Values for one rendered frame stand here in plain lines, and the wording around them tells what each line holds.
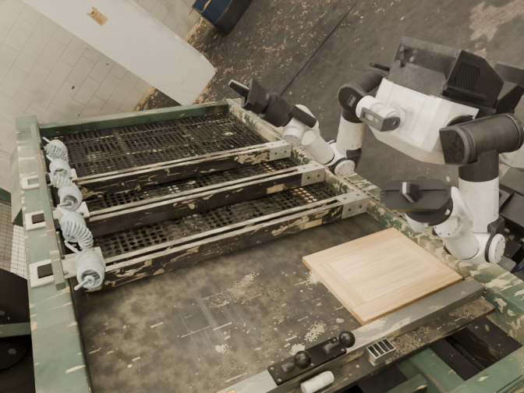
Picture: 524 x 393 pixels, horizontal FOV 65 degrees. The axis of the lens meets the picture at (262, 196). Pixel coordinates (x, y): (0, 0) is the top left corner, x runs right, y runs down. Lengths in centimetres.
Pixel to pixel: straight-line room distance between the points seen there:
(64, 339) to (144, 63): 406
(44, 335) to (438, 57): 118
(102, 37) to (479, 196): 417
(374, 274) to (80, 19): 398
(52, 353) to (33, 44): 542
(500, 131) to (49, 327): 116
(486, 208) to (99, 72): 573
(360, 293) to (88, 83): 557
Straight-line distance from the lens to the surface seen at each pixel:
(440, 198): 80
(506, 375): 120
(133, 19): 476
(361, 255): 144
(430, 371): 124
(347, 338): 98
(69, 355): 107
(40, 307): 120
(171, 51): 491
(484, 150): 110
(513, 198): 229
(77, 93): 645
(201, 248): 135
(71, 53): 627
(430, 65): 121
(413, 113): 120
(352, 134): 145
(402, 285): 137
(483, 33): 316
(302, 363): 93
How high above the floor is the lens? 226
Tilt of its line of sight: 41 degrees down
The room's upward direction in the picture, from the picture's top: 61 degrees counter-clockwise
